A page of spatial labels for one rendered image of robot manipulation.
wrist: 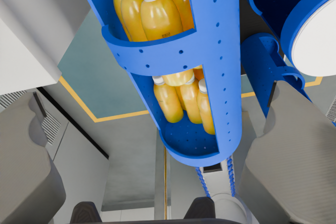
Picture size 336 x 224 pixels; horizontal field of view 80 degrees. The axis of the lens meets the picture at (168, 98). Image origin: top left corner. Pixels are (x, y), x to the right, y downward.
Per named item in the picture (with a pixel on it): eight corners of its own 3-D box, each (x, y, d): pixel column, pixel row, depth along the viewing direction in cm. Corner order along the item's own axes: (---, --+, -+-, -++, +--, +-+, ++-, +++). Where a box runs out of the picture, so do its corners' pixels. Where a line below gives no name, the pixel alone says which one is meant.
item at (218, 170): (200, 148, 117) (203, 175, 107) (199, 145, 114) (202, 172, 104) (217, 146, 115) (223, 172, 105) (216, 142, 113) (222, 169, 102)
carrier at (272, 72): (264, 65, 171) (283, 34, 151) (319, 163, 111) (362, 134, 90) (232, 61, 168) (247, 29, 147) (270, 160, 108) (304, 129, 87)
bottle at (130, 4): (167, 53, 54) (142, -22, 41) (176, 67, 49) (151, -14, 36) (143, 64, 53) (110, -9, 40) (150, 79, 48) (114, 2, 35)
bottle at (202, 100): (229, 128, 66) (225, 89, 53) (210, 138, 65) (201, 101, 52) (217, 114, 71) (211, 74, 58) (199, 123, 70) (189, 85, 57)
